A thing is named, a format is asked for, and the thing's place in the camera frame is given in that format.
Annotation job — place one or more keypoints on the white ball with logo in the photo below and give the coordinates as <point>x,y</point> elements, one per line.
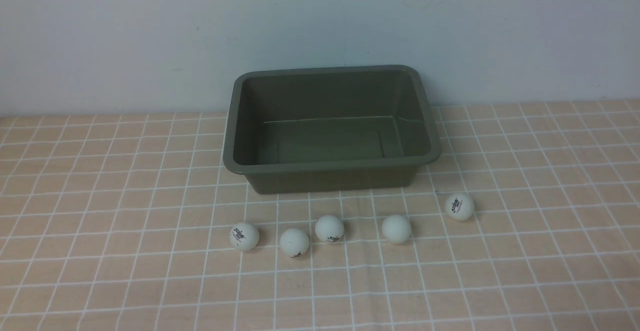
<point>329,229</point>

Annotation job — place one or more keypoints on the peach checkered tablecloth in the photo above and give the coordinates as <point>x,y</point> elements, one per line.
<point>122,223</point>

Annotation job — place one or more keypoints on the white ball logo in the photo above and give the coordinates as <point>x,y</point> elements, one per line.
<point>459,206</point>

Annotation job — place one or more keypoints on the olive green plastic bin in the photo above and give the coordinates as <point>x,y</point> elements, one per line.
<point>323,129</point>

